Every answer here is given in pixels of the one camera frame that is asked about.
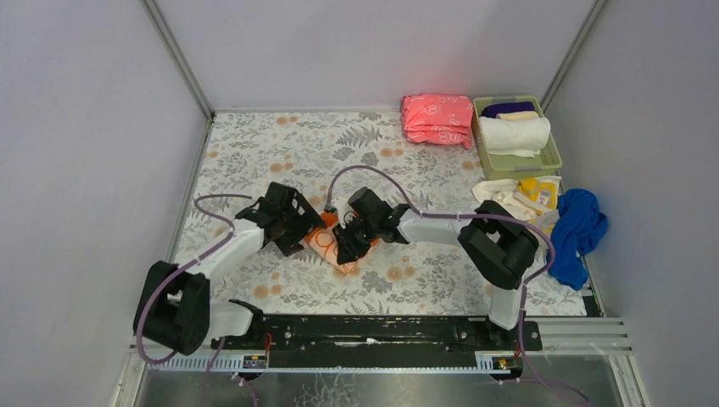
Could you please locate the orange cartoon towel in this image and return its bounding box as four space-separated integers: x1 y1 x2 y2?
304 212 360 277

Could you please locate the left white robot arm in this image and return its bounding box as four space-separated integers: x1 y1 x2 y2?
133 182 325 356

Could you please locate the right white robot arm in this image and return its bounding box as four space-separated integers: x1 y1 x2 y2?
329 187 539 331

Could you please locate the floral tablecloth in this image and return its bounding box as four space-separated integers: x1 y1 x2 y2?
159 110 588 317

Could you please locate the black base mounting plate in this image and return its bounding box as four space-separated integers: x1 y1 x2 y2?
211 314 543 369

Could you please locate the pink folded towel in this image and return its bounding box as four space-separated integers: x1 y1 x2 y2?
401 93 475 149

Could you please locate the purple rolled towel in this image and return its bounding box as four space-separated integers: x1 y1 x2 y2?
481 101 535 119

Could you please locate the green plastic basket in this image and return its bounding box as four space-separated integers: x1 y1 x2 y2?
472 95 562 180

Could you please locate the white rolled towel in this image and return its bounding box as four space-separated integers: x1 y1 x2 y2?
478 116 551 158

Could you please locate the yellow white crumpled towel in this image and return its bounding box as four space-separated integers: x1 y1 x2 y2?
471 176 561 236

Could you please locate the cream rolled towel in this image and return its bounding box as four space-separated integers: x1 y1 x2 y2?
496 111 539 120

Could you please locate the blue crumpled towel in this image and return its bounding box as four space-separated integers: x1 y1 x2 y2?
549 188 609 291

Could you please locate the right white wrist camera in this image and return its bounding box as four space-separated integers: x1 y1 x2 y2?
322 201 356 227

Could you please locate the aluminium frame rail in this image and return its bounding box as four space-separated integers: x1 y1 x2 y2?
156 317 632 376

